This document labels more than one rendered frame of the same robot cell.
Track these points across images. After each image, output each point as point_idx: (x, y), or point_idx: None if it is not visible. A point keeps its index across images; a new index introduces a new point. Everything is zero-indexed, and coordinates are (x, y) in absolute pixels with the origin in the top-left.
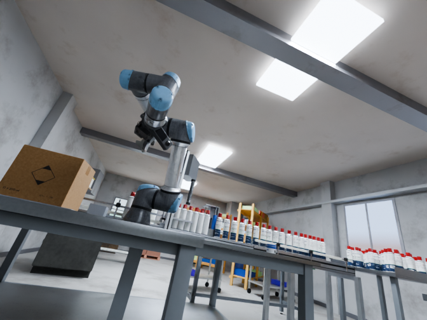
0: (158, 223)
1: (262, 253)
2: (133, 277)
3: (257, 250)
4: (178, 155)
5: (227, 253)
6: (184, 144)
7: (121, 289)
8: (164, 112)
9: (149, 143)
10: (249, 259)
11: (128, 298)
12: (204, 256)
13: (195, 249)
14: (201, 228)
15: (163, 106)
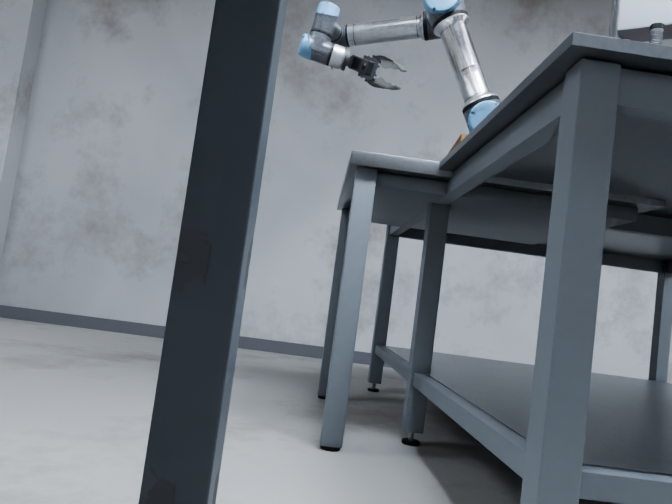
0: None
1: (484, 121)
2: (426, 243)
3: (480, 122)
4: (445, 48)
5: (475, 160)
6: (437, 26)
7: (422, 258)
8: (315, 53)
9: (369, 79)
10: (492, 150)
11: (423, 267)
12: (460, 184)
13: (356, 169)
14: None
15: (304, 53)
